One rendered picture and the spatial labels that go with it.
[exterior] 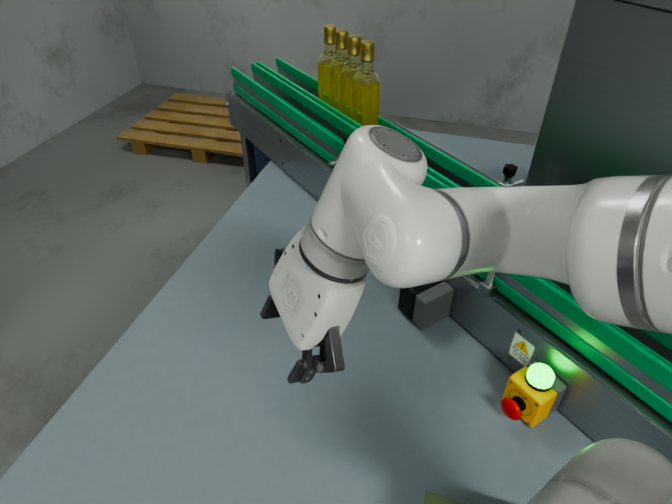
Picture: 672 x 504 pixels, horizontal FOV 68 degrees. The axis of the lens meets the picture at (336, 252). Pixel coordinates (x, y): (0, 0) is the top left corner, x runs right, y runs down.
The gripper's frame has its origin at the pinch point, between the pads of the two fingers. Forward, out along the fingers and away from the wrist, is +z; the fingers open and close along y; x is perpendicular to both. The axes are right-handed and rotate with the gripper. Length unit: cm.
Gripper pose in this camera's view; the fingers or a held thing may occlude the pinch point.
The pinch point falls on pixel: (287, 341)
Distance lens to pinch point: 61.0
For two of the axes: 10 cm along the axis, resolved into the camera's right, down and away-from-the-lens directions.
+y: 4.1, 7.2, -5.6
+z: -3.8, 6.9, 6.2
